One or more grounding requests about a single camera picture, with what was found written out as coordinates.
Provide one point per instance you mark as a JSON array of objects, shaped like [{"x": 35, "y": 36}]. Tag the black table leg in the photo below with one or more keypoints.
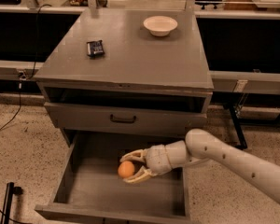
[{"x": 238, "y": 129}]

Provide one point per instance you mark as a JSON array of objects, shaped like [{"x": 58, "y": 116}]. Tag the orange fruit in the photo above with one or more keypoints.
[{"x": 126, "y": 169}]

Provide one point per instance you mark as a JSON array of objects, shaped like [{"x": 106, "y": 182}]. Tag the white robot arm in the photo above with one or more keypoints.
[{"x": 198, "y": 146}]

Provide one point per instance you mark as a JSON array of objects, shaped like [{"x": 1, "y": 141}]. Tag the black drawer handle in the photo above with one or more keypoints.
[{"x": 115, "y": 119}]

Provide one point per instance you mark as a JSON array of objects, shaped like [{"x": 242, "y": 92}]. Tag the black stand leg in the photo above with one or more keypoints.
[{"x": 11, "y": 190}]

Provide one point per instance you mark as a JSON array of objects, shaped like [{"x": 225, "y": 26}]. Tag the grey drawer cabinet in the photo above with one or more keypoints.
[{"x": 138, "y": 70}]

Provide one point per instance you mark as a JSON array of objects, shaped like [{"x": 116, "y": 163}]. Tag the white bowl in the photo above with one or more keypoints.
[{"x": 160, "y": 26}]

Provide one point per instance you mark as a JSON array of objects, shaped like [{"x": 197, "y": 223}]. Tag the dark blue snack packet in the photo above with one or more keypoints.
[{"x": 95, "y": 48}]

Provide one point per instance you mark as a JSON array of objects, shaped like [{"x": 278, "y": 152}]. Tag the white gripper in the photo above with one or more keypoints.
[{"x": 158, "y": 160}]

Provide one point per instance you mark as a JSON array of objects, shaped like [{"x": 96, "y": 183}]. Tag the open grey lower drawer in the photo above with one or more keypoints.
[{"x": 91, "y": 192}]

